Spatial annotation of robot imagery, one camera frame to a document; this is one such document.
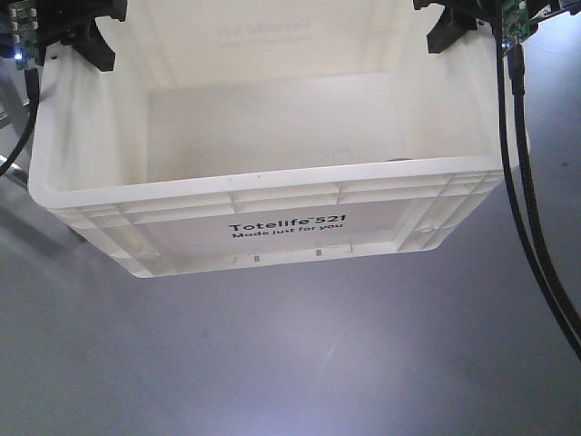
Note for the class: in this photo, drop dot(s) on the white plastic tote box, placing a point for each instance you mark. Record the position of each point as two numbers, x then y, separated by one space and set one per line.
240 134

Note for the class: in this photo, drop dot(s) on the green right circuit board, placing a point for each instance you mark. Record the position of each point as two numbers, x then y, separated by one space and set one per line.
516 23

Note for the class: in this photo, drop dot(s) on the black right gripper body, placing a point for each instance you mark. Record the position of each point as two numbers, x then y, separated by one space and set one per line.
490 11

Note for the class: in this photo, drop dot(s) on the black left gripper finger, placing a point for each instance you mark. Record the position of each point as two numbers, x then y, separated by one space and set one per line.
115 9
92 46

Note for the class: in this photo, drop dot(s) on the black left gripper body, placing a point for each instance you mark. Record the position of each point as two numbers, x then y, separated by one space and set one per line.
68 21

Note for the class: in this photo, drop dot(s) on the green circuit board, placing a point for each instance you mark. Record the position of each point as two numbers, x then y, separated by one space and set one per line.
516 23
24 24

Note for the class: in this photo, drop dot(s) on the green left circuit board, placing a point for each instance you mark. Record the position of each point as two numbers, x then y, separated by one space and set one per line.
24 24

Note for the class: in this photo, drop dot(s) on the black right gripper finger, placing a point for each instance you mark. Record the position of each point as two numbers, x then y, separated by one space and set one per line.
451 26
420 4

